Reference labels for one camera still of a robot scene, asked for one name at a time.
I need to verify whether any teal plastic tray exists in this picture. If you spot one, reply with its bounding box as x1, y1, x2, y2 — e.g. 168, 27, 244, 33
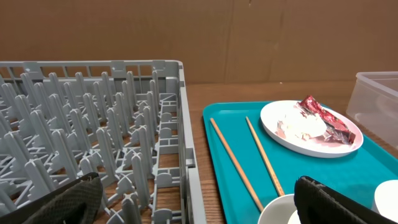
203, 100, 397, 223

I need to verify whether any wooden chopstick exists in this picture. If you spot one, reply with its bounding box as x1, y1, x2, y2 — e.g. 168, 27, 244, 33
246, 117, 285, 196
210, 118, 264, 212

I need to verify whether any clear plastic bin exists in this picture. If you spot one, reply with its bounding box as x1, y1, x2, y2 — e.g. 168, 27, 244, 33
346, 72, 397, 148

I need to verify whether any grey plastic dish rack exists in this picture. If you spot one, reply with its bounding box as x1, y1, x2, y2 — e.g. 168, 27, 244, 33
1, 60, 206, 223

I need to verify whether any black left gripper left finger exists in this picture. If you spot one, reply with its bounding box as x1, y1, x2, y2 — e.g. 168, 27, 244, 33
1, 172, 103, 224

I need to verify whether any white cup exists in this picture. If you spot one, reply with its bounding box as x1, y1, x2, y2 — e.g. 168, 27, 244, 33
372, 180, 398, 222

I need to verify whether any red snack wrapper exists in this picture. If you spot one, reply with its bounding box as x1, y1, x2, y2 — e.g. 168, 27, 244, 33
297, 95, 356, 145

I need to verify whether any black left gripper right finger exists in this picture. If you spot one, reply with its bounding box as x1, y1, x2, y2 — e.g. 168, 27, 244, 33
294, 176, 397, 224

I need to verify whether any grey bowl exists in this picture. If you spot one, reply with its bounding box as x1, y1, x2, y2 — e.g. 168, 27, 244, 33
257, 194, 301, 224

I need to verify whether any white napkin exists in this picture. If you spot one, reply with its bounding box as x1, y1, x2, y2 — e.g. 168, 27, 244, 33
275, 105, 326, 141

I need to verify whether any white round plate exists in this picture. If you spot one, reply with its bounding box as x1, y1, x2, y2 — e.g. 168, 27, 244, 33
260, 100, 364, 158

